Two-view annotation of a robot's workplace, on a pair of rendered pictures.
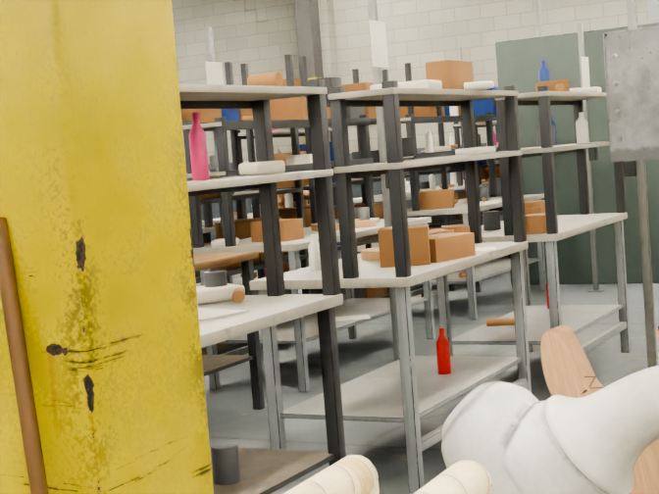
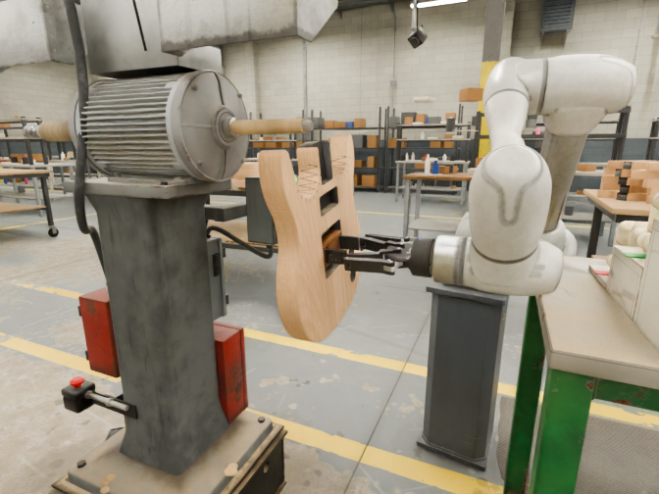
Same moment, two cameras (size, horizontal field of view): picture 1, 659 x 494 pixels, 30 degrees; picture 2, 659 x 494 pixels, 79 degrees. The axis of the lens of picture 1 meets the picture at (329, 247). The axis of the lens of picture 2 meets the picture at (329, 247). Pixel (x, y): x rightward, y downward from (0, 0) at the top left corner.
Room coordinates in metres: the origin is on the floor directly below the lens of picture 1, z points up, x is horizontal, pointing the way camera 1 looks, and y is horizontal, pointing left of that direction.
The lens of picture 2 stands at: (1.37, 0.41, 1.21)
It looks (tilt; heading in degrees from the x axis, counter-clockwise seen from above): 14 degrees down; 264
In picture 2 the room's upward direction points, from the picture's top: straight up
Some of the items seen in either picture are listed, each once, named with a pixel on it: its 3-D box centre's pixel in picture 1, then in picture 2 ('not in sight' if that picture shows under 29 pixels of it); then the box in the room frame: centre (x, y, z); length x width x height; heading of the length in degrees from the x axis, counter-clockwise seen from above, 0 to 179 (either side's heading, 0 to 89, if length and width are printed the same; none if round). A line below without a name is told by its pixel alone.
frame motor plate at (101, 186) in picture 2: not in sight; (149, 183); (1.75, -0.71, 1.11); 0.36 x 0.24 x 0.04; 151
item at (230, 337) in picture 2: not in sight; (207, 360); (1.67, -0.86, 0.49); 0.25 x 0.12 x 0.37; 151
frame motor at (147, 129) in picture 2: not in sight; (165, 129); (1.69, -0.69, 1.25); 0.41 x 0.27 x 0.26; 151
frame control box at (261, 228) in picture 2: not in sight; (251, 217); (1.50, -0.85, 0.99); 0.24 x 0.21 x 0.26; 151
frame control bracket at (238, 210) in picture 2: not in sight; (238, 210); (1.53, -0.80, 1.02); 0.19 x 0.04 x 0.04; 61
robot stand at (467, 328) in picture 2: not in sight; (464, 364); (0.68, -0.98, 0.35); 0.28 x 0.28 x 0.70; 53
